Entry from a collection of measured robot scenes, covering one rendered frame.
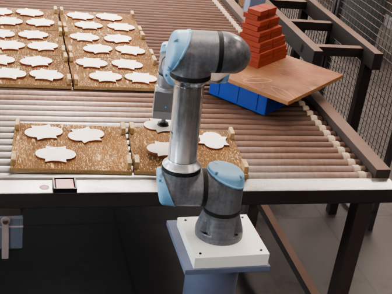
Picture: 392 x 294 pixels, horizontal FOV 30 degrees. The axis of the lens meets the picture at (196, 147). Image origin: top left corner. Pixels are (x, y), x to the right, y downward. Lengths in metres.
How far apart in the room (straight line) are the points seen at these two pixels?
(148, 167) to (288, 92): 0.81
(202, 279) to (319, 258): 1.71
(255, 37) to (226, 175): 1.24
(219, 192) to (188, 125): 0.23
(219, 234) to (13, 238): 0.69
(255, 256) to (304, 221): 2.02
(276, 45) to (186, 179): 1.41
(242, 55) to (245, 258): 0.62
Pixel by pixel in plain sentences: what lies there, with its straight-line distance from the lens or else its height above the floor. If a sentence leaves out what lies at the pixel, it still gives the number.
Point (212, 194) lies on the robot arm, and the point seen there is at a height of 1.08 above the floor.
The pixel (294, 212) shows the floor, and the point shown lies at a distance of 4.30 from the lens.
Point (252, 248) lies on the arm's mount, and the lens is 2.26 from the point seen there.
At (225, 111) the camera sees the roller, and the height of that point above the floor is 0.92.
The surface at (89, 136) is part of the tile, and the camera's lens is 2.72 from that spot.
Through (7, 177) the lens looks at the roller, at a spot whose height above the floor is 0.91.
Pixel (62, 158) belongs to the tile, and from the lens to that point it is 2.56.
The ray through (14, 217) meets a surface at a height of 0.83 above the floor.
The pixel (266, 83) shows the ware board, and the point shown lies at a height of 1.04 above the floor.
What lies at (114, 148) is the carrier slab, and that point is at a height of 0.94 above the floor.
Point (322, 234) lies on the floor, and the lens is 4.15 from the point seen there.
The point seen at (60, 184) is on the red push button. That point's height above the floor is 0.93.
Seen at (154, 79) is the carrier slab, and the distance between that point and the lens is 3.28.
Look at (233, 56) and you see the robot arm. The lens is 2.01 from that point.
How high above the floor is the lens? 2.16
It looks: 27 degrees down
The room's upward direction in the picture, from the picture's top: 8 degrees clockwise
